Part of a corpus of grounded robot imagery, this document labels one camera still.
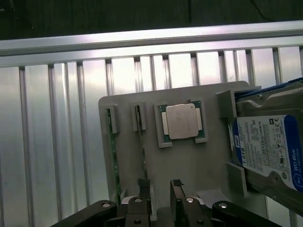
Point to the silver CPU chip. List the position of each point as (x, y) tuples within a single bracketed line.
[(181, 121)]

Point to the green RAM stick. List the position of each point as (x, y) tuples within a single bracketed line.
[(141, 132), (113, 146)]

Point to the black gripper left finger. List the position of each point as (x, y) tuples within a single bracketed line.
[(139, 212)]

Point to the blue disk tray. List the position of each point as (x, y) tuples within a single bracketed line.
[(272, 86)]

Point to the hard disk with blue label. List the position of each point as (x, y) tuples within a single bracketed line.
[(265, 142)]

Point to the aluminium frame rail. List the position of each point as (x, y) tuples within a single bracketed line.
[(151, 39)]

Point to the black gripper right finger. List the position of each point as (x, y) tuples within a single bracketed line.
[(180, 212)]

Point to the grey parts rack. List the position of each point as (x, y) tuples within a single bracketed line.
[(189, 160)]

